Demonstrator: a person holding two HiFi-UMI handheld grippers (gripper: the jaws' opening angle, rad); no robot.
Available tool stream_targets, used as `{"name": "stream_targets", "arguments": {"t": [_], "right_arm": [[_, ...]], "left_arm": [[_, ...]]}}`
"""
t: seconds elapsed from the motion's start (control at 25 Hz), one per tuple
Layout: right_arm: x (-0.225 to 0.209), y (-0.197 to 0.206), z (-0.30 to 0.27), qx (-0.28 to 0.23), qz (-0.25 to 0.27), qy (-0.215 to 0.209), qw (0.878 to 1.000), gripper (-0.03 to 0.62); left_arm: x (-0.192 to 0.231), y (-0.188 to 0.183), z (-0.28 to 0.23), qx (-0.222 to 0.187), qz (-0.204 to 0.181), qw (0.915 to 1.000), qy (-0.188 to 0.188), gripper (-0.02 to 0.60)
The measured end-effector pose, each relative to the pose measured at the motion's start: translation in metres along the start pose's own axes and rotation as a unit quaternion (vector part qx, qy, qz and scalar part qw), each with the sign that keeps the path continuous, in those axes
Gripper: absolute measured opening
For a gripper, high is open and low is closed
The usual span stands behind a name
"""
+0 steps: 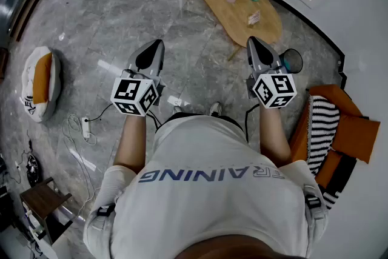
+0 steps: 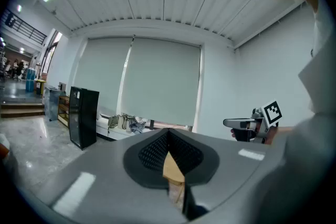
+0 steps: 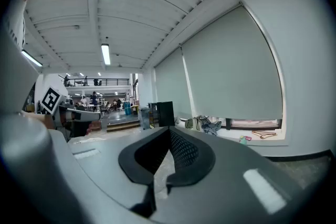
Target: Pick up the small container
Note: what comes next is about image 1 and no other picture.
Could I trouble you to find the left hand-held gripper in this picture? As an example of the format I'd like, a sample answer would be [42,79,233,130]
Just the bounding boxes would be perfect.
[110,39,166,116]

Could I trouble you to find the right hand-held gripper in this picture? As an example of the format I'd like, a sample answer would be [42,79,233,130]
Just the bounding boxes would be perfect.
[246,36,298,109]

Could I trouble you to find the person's right forearm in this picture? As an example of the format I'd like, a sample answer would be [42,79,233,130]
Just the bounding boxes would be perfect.
[257,104,293,167]

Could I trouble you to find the person's left forearm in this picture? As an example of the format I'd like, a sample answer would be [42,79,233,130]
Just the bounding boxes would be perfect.
[113,110,149,175]

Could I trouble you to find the small pink striped card packet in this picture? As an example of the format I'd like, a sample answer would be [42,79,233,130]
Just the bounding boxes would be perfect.
[247,10,261,25]

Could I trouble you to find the person's right white shoe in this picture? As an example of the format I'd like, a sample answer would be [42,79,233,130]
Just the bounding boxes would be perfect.
[209,101,222,118]

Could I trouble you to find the person's black shorts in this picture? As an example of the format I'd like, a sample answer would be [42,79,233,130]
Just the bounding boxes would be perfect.
[156,112,245,135]

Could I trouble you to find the orange sofa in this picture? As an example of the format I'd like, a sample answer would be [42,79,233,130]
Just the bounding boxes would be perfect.
[287,84,381,210]

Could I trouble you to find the black white striped blanket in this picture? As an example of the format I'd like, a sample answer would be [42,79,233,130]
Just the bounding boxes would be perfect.
[306,95,342,210]

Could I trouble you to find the white power strip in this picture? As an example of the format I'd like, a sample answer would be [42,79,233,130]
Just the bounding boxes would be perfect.
[81,117,91,140]

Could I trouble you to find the orange beanbag pad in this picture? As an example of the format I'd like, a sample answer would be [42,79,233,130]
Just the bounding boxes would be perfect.
[32,52,54,106]

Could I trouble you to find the white floor beanbag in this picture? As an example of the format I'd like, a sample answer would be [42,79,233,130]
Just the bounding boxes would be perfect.
[21,45,63,124]

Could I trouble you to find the orange square cushion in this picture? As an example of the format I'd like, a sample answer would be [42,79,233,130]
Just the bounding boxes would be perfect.
[332,113,381,164]

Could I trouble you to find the person's white t-shirt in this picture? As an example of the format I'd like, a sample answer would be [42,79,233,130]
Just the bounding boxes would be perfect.
[83,114,330,259]

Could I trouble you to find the dark wooden stool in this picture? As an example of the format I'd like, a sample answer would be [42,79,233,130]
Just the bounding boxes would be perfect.
[19,177,73,246]

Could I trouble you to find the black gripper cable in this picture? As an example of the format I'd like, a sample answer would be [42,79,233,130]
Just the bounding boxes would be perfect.
[244,103,261,143]
[147,110,164,129]

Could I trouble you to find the black power cable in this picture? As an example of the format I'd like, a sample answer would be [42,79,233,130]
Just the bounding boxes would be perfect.
[86,103,115,123]

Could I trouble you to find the white cable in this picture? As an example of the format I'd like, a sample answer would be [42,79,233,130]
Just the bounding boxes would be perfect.
[62,113,101,222]

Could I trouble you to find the grey shoulder strap buckle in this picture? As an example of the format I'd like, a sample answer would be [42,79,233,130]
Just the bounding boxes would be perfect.
[96,203,118,218]
[304,184,327,219]

